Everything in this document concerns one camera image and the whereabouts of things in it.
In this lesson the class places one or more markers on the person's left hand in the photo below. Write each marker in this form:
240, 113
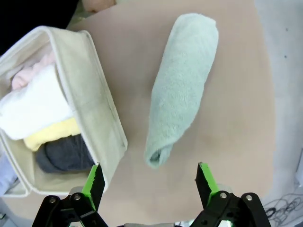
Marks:
98, 4

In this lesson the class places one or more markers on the dark grey towel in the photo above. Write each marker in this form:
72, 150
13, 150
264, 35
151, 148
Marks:
66, 153

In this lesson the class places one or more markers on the pink towel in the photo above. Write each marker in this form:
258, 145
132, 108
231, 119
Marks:
23, 78

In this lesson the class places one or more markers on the person in black shirt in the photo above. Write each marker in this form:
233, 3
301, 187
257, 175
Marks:
28, 16

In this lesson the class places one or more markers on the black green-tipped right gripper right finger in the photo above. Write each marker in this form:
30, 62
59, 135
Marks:
232, 210

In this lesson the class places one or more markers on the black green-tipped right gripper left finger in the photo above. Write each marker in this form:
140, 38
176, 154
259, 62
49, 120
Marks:
71, 210

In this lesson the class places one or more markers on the yellow towel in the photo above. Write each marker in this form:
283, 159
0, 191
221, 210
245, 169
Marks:
54, 132

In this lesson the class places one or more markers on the white towel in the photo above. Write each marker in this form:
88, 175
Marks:
35, 104

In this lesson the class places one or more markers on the mint rolled towel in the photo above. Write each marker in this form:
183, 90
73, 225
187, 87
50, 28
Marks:
180, 89

